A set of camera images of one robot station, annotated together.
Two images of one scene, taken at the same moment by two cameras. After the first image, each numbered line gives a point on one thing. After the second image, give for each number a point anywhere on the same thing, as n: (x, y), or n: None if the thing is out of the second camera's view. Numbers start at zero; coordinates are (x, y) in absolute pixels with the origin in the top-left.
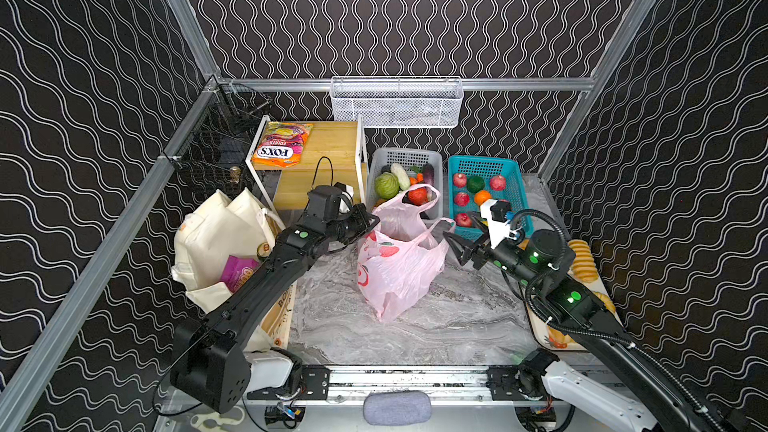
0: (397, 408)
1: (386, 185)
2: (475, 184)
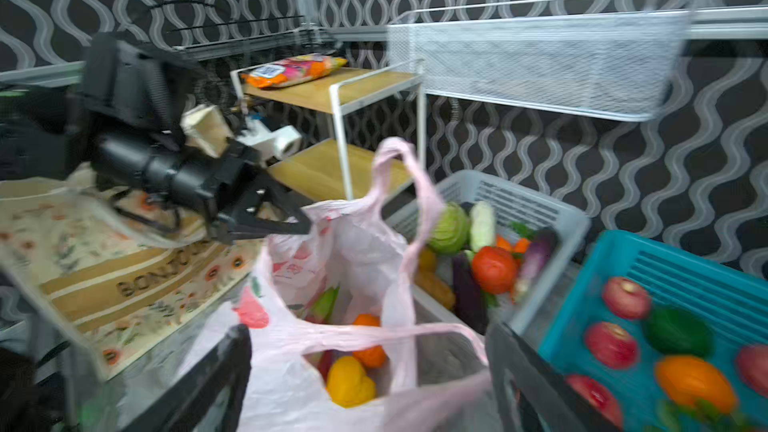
0: None
1: (449, 231)
2: (674, 330)
